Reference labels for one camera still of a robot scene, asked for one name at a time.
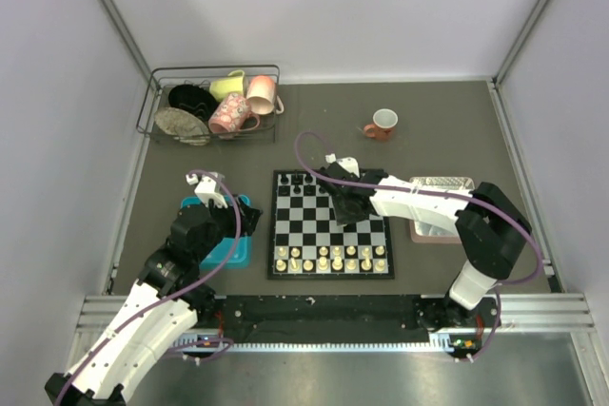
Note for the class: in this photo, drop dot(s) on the pink floral ceramic mug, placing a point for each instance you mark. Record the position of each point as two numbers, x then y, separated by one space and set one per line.
233 116

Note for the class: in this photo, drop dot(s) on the white queen piece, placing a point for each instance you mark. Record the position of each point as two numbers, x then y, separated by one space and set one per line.
322 264

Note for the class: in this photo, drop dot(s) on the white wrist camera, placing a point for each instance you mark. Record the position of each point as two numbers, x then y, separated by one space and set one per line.
207 188
349 164

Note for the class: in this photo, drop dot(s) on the speckled grey plate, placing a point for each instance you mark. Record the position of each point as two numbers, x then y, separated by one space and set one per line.
182 126

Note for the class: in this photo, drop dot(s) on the pink white ceramic mug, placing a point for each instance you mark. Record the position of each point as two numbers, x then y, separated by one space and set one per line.
263 97

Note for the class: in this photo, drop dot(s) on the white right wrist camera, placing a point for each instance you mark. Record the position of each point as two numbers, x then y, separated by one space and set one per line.
349 164

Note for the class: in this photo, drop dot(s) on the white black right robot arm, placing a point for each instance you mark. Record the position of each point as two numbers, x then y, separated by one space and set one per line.
491 229

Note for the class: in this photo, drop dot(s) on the black scalloped bowl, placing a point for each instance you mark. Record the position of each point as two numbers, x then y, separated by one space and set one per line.
194 100

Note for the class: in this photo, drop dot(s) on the black chess pieces row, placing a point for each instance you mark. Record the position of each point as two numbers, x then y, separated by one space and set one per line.
296 183

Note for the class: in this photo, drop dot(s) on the orange ceramic mug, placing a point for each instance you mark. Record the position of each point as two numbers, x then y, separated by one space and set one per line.
384 121

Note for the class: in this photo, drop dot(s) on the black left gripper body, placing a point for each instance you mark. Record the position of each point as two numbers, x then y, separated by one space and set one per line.
223 223

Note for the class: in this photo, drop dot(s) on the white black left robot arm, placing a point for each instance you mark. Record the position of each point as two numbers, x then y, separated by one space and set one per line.
167 299

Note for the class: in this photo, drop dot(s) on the black white chess board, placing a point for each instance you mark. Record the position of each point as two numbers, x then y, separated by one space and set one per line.
309 223

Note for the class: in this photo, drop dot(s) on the black wire dish rack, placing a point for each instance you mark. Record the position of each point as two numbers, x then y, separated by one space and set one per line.
163 79

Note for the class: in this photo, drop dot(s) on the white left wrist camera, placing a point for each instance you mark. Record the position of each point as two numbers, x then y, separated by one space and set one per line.
207 188

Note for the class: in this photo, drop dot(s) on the white king piece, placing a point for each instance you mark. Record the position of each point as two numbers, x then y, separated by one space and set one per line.
337 264

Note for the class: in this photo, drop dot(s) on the yellow ceramic mug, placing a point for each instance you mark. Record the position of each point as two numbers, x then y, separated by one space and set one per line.
234 82

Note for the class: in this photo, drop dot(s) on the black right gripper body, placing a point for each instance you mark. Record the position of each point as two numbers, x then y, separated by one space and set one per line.
343 215

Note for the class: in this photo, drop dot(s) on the pink metal tray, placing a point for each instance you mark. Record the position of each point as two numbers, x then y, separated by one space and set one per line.
426 233

